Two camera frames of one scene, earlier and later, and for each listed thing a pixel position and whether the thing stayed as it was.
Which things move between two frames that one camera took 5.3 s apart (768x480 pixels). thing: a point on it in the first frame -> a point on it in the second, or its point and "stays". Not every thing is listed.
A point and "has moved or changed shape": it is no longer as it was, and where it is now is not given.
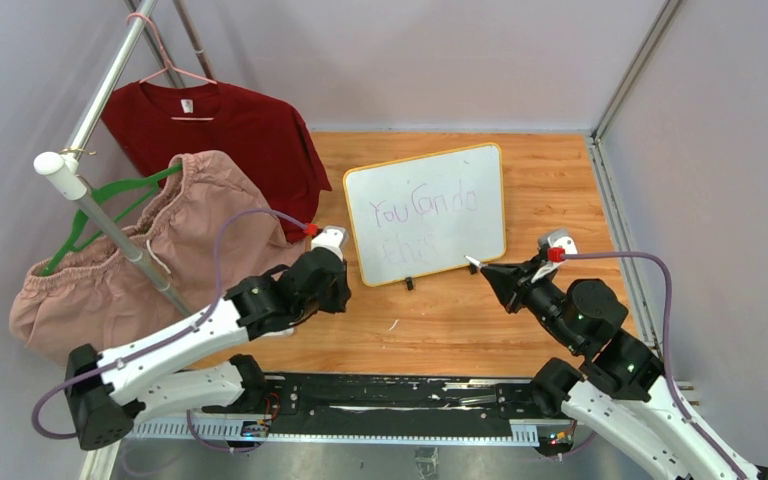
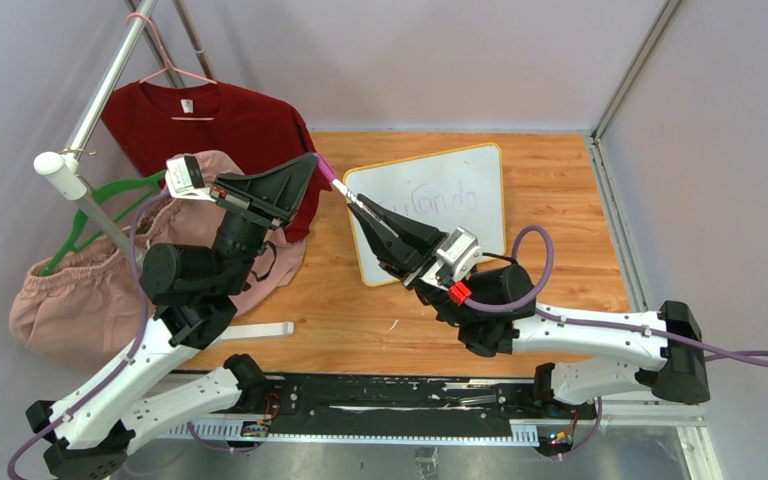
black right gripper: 511,283 -> 406,247
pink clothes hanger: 172,68 stays
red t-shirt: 267,134 stays
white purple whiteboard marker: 474,261 has moved or changed shape
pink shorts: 210,228 stays
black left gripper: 343,293 -> 271,199
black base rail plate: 395,398 stays
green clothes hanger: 69,247 stays
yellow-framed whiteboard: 422,214 stays
